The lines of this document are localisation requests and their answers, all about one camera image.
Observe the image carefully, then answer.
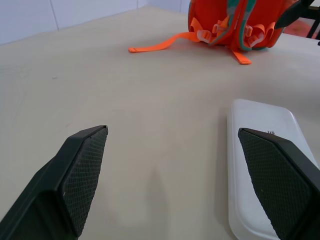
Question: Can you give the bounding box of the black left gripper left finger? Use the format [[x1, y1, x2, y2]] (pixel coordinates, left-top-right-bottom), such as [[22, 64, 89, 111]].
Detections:
[[0, 125, 109, 240]]

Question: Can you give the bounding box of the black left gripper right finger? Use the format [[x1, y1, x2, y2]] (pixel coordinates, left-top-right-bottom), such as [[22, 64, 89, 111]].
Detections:
[[238, 127, 320, 240]]

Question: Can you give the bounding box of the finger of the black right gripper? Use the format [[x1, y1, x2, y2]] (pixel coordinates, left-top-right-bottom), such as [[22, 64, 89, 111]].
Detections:
[[274, 0, 313, 30]]

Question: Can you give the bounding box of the white rectangular case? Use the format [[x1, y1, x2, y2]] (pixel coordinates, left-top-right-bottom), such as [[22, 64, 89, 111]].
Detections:
[[226, 98, 320, 240]]

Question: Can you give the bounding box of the orange backpack with teal trim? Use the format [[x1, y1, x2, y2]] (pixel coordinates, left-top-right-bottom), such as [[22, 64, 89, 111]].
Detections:
[[128, 0, 286, 66]]

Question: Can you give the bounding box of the black metal frame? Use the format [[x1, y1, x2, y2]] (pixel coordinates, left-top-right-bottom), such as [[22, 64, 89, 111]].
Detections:
[[298, 0, 320, 40]]

